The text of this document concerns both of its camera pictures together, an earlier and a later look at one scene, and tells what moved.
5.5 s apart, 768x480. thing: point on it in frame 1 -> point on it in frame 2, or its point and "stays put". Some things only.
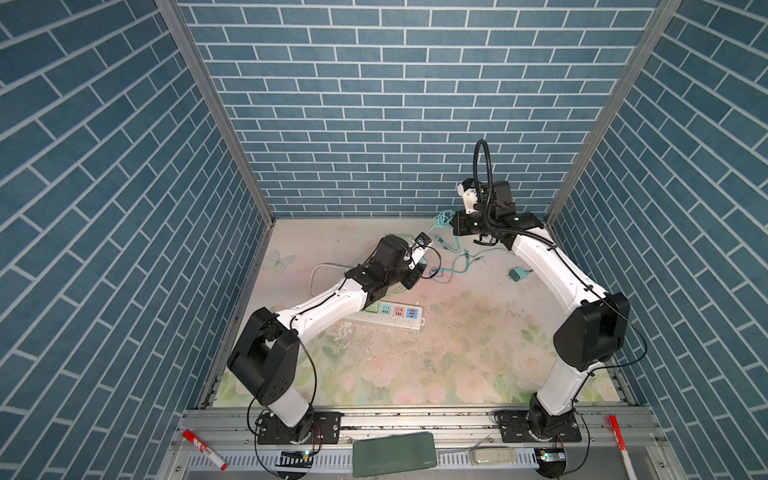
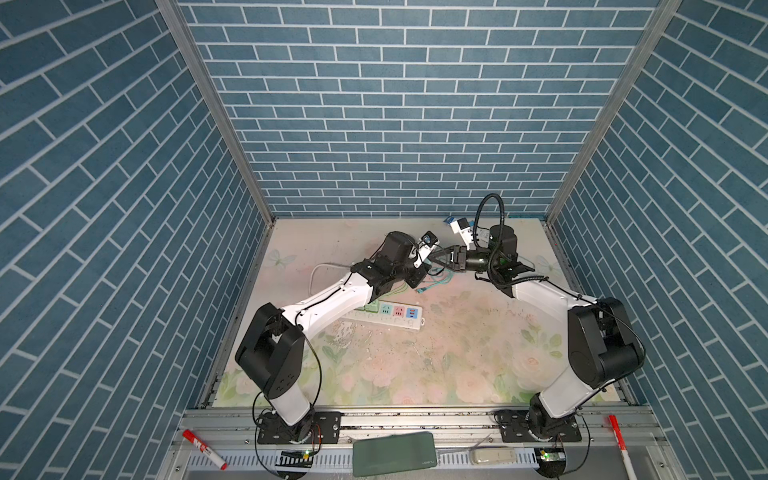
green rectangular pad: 395,454 stays put
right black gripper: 459,223 -> 456,252
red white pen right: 623,447 stays put
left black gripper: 413,275 stays put
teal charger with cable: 460,257 -> 442,282
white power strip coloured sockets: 391,314 stays put
